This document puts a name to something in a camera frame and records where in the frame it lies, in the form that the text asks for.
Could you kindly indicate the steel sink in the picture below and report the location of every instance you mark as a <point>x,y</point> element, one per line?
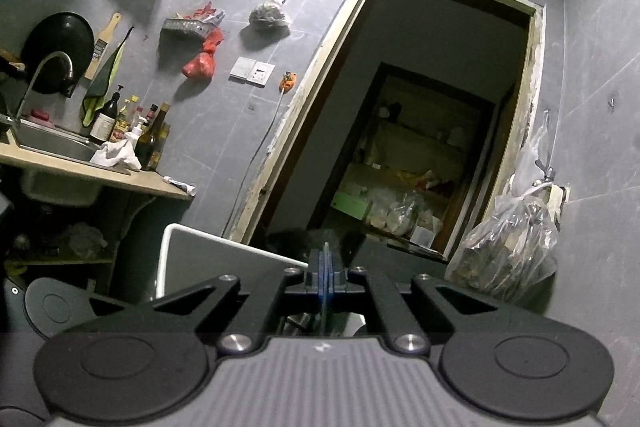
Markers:
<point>60,147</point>

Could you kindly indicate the black wok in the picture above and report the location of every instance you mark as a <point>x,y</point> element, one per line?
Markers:
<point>60,37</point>

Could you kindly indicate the steel faucet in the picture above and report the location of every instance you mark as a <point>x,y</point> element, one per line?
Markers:
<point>50,55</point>

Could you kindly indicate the wooden countertop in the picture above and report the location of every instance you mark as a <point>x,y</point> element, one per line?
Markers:
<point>150,184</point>

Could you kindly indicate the clear empty plastic bag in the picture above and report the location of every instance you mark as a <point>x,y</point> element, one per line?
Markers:
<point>530,157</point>

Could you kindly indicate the white light switch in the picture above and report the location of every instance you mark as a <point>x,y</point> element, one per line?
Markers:
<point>241,69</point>

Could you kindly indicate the orange plug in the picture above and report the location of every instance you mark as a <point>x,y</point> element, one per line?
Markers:
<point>287,80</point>

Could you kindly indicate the wall water tap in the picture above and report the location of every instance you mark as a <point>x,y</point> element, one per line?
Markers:
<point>550,187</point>

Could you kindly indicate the red packet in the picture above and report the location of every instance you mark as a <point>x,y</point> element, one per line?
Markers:
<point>202,14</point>

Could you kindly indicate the white wall socket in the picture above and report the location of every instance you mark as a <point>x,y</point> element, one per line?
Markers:
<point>262,73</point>

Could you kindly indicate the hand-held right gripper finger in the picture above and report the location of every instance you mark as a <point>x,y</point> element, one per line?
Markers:
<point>331,279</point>
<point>320,279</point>

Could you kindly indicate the shelf cabinet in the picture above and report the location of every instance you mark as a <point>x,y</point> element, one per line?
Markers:
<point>400,167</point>

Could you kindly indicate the green box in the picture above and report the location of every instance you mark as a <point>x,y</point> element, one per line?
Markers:
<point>350,206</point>

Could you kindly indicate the small red object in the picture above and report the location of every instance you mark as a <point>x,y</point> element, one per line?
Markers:
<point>42,115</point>

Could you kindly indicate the metal wall rack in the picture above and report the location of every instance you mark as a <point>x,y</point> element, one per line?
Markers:
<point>187,28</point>

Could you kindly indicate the green yellow cloth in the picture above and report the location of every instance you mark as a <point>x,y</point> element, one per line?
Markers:
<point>102,82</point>

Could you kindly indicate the door frame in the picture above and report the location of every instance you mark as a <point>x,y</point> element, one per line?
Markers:
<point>322,72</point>

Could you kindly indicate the white cloth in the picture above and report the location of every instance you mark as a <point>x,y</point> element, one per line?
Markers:
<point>115,154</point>

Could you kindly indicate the white perforated utensil basket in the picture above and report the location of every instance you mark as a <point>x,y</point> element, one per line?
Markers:
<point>210,257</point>

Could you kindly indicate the red plastic bag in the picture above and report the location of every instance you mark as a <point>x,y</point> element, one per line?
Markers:
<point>202,62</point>

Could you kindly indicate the row of sauce bottles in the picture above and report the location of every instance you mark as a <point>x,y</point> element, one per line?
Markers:
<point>120,127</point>

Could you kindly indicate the small bag of dried goods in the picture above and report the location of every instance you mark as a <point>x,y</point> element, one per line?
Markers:
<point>270,14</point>

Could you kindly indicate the large plastic bag dark contents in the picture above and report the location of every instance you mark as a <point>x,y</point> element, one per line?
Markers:
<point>500,252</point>

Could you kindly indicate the white tube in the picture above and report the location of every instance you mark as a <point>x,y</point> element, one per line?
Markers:
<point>179,185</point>

